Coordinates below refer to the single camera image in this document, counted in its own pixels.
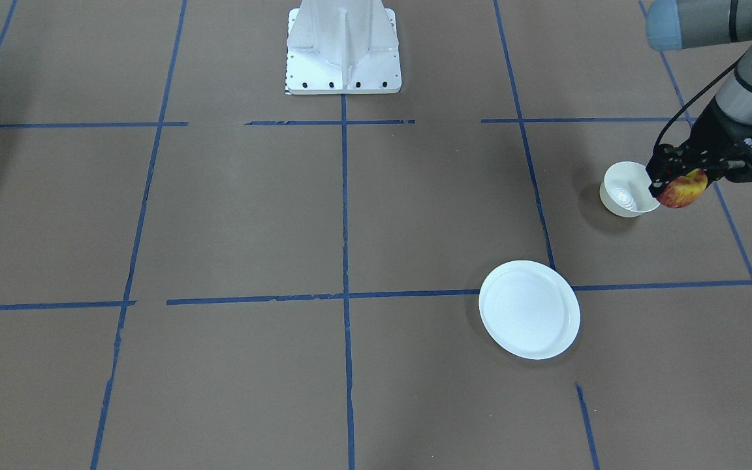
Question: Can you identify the white bowl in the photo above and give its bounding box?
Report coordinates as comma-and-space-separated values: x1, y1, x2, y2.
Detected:
599, 161, 660, 218

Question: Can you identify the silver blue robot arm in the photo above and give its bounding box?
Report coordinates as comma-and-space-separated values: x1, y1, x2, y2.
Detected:
646, 1, 752, 208

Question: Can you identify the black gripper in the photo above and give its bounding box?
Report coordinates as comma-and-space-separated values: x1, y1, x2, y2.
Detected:
648, 99, 752, 198

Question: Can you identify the white plate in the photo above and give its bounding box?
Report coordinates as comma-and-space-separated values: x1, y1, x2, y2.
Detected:
478, 260, 581, 360

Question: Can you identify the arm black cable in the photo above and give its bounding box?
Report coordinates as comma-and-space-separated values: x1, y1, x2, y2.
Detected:
653, 0, 752, 154

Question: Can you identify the red yellow apple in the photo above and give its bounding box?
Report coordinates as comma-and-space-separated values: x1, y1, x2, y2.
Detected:
655, 169, 708, 209

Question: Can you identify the white camera stand pedestal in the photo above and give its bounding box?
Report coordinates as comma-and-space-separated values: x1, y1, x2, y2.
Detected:
285, 1, 403, 95

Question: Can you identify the brown paper table mat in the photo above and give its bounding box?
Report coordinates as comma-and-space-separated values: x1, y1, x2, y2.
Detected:
0, 1, 752, 469

